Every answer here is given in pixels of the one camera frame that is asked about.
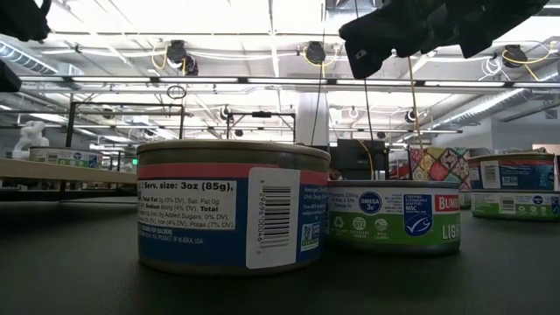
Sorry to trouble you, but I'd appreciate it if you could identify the silver ventilation duct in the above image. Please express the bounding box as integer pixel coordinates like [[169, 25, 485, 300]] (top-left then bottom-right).
[[0, 41, 85, 91]]

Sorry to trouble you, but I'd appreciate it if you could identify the white pillar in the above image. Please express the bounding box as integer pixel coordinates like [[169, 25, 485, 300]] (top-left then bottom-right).
[[296, 92, 330, 148]]

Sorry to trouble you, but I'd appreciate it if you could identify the long ceiling light bar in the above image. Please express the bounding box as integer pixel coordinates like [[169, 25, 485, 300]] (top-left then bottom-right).
[[0, 73, 560, 88]]

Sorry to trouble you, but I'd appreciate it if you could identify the light wooden shelf board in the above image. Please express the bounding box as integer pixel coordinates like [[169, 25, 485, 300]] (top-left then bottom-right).
[[0, 157, 138, 186]]

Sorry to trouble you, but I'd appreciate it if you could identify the colourful patchwork quilt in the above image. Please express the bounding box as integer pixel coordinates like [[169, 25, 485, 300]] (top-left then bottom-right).
[[407, 145, 473, 193]]

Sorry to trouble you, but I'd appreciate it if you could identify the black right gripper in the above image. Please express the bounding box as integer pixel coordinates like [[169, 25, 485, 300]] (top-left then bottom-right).
[[338, 0, 465, 81]]

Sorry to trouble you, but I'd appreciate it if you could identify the yellow cable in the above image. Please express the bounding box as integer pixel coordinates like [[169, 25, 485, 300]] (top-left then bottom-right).
[[405, 55, 426, 152]]

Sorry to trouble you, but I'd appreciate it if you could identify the thin black cable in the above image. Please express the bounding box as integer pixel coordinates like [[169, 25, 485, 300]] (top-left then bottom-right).
[[363, 78, 375, 142]]

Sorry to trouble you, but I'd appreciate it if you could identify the black hanging cable loop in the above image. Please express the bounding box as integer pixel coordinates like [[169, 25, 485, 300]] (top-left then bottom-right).
[[165, 84, 188, 101]]

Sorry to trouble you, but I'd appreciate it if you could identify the white robot figure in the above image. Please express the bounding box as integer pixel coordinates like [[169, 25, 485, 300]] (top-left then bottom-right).
[[11, 120, 51, 161]]

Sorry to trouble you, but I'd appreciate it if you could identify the black metal frame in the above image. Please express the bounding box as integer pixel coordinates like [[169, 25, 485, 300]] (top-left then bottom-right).
[[59, 101, 186, 202], [226, 111, 298, 144]]

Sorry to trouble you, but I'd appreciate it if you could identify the black computer case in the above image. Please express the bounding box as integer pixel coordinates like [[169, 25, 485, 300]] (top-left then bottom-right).
[[334, 138, 391, 181]]

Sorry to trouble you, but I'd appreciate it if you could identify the blue red salmon can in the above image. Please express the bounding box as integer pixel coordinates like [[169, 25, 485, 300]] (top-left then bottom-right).
[[466, 151, 557, 193], [136, 138, 332, 277]]

